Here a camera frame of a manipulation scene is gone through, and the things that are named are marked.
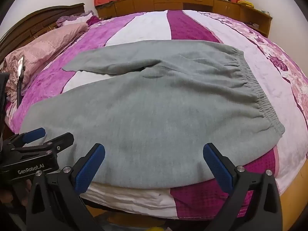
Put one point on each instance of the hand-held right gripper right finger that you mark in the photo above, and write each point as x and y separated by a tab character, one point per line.
219	172

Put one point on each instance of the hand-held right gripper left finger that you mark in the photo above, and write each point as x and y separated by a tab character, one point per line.
87	173

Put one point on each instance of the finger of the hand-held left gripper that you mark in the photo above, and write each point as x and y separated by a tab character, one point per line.
35	134
60	140

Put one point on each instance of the grey pants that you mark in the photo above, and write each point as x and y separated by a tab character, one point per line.
144	113

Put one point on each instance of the person's left hand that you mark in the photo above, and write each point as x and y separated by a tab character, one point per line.
5	197

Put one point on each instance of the pink pillow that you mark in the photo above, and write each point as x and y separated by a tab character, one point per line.
48	43

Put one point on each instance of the dark wooden headboard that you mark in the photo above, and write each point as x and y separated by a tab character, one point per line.
36	21

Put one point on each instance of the purple ruffled pillow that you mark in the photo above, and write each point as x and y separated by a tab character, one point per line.
77	19

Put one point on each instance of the purple and white striped blanket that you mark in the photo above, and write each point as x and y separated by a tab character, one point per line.
187	24

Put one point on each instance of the yellow item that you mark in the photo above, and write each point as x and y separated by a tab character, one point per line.
246	3

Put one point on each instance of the wooden cabinet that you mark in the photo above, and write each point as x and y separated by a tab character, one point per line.
168	1

